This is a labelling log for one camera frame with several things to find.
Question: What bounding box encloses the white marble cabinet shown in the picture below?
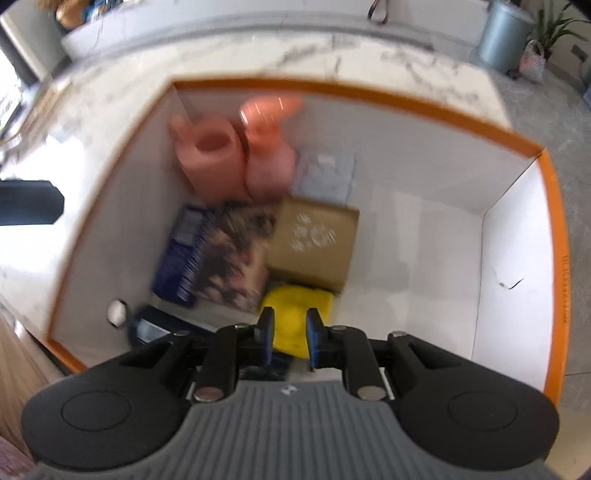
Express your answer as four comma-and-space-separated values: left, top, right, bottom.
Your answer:
60, 0, 491, 70

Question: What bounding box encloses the dark blue printed box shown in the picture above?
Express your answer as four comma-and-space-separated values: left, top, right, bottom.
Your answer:
151, 204, 217, 308

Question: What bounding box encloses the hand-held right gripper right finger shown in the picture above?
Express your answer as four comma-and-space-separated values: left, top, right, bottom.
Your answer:
305, 308, 468, 400

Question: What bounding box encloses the pink bottle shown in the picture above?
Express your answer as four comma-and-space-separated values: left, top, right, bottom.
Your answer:
239, 95, 305, 203

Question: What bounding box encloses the pink cup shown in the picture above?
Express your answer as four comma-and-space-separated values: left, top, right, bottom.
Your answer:
167, 114, 252, 206

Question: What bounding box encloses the golden vase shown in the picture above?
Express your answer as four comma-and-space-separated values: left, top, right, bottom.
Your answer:
54, 0, 88, 31

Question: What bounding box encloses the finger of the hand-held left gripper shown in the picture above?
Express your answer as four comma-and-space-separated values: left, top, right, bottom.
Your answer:
0, 180, 65, 227

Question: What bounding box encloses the woven basket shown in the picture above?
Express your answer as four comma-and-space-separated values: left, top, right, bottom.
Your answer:
517, 40, 546, 84

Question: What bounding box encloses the green potted plant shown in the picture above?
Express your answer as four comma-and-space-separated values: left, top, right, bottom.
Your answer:
530, 0, 583, 62

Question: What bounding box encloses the round blue tin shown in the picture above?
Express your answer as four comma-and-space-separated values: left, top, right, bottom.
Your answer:
126, 305, 182, 346

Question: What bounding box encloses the brown cardboard box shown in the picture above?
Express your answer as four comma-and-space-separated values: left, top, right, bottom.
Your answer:
264, 195, 361, 292

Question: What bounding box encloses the grey trash can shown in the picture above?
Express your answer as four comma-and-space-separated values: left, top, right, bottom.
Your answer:
477, 0, 537, 73

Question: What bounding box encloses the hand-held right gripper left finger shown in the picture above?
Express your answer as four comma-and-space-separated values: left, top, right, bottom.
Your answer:
119, 306, 276, 402

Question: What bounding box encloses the orange storage box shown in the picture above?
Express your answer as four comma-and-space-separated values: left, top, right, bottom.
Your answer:
45, 79, 571, 407

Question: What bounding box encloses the yellow soft item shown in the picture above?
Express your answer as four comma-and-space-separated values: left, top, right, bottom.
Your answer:
260, 283, 336, 360

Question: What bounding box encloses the small white round object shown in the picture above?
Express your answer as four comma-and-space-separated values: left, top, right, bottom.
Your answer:
106, 298, 129, 329

